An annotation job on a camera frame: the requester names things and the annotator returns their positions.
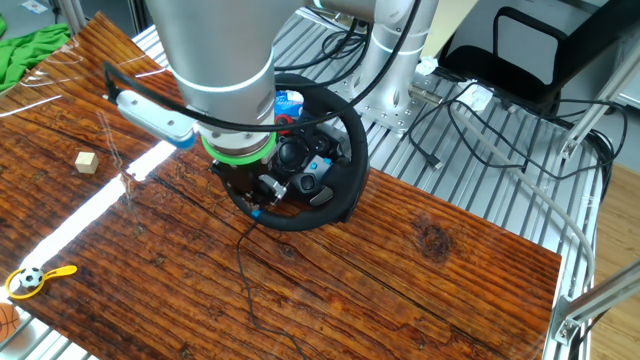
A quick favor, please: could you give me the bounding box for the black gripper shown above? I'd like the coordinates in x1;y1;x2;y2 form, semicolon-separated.
212;158;289;211

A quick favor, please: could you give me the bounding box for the black steering wheel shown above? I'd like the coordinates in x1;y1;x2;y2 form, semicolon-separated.
219;73;371;232

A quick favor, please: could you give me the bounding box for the blue tissue pack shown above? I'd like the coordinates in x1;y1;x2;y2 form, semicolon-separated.
273;89;305;121

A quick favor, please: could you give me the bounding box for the wood grain table mat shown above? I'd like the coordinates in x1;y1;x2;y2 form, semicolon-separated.
0;10;564;360

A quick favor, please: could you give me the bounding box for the small wooden cube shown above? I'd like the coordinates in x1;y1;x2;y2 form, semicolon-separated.
74;151;100;175

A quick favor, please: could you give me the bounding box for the white crumpled paper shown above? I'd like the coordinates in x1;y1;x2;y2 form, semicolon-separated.
457;82;495;112
415;54;440;77

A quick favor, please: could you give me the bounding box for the cream board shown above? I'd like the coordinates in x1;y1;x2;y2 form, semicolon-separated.
419;0;479;59

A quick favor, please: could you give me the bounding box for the green cloth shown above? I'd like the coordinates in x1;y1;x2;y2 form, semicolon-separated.
0;12;72;94

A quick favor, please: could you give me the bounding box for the mini orange basketball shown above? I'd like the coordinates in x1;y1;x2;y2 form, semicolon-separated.
0;302;22;346

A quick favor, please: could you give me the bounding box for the black office chair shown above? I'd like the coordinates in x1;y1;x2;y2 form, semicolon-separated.
437;0;640;109

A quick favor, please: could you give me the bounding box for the thin black wheel cable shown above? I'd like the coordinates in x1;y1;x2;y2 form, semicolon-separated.
234;219;309;360

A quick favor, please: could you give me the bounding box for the long black camera cable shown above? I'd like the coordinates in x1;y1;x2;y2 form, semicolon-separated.
102;0;424;134

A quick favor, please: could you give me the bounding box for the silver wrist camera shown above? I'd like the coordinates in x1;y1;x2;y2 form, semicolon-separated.
113;89;197;151

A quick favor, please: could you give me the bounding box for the black USB cable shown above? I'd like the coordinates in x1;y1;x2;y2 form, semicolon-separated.
407;82;481;171

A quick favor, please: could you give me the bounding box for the black coiled cable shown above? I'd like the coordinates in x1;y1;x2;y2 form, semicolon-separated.
273;19;372;72

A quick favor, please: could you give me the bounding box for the soccer ball yellow keychain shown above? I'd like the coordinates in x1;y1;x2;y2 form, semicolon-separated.
4;264;79;301

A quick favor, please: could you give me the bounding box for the slanted aluminium frame beam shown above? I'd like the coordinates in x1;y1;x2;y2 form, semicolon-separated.
52;0;89;36
547;257;640;347
557;42;640;162

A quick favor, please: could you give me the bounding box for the grey corrugated hose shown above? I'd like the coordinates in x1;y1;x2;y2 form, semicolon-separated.
447;104;599;291

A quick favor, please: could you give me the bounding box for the black looped cable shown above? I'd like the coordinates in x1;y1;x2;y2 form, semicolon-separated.
447;97;630;182

